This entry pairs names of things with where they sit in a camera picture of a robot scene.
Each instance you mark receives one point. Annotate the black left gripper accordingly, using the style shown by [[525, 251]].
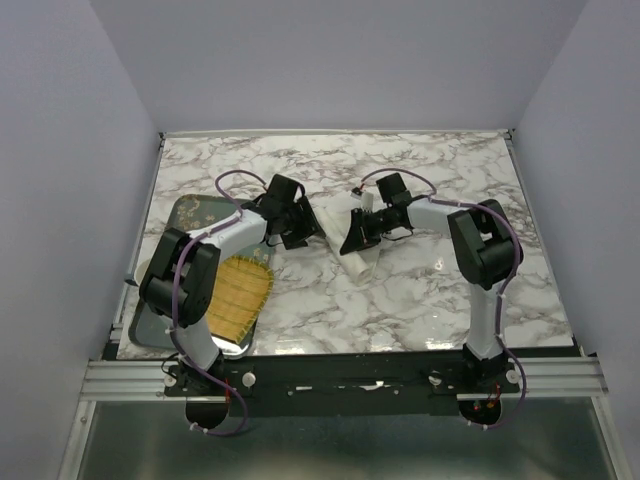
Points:
[[309, 226]]

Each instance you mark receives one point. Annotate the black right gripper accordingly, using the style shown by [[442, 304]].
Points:
[[354, 240]]

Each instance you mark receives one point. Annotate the cream cloth napkin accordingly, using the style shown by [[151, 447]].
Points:
[[339, 219]]

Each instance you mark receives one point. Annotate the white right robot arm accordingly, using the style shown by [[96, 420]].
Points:
[[487, 251]]

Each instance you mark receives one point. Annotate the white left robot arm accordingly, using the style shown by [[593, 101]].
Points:
[[180, 278]]

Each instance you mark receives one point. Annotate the yellow bamboo mat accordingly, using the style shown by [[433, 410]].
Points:
[[241, 290]]

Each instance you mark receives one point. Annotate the white cup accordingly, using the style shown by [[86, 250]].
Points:
[[140, 272]]

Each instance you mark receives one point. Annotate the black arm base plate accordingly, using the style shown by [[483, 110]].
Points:
[[391, 383]]

